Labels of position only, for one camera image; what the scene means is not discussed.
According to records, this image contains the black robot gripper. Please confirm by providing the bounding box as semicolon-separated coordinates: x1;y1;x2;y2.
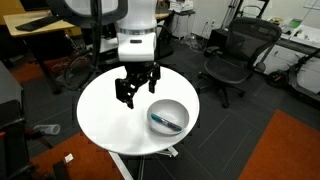
114;61;162;111

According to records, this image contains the green marker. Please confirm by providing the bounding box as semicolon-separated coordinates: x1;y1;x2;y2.
150;113;184;132

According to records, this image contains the grey bowl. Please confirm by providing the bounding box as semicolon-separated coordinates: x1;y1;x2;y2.
146;98;190;136

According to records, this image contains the white metal table base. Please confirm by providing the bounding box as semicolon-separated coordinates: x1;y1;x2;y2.
108;145;180;180

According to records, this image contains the white storage cabinet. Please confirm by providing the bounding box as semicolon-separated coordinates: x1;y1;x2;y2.
169;0;197;40

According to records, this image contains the black box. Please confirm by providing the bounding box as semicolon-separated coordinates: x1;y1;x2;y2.
205;27;232;58

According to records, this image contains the small white paper tag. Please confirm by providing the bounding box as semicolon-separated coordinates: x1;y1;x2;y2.
64;153;75;164

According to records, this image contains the clear plastic bottle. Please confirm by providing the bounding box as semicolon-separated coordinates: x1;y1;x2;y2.
33;123;62;136

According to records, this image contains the black mesh office chair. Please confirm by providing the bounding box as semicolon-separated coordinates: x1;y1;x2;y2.
197;16;284;110

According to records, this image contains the wooden desk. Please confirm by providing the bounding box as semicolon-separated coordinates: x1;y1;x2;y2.
2;9;84;95

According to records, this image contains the black keyboard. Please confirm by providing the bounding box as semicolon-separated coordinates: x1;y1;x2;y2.
14;14;63;33

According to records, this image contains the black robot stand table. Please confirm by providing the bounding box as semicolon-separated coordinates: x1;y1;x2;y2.
0;61;36;180

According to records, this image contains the black kick scooter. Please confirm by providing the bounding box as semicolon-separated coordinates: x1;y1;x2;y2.
264;48;320;105

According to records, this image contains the white desk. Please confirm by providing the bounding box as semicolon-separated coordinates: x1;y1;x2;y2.
254;14;320;96

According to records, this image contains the green tray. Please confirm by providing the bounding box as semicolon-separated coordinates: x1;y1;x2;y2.
287;18;303;30

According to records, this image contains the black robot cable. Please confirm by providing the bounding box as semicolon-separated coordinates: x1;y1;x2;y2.
44;0;130;69

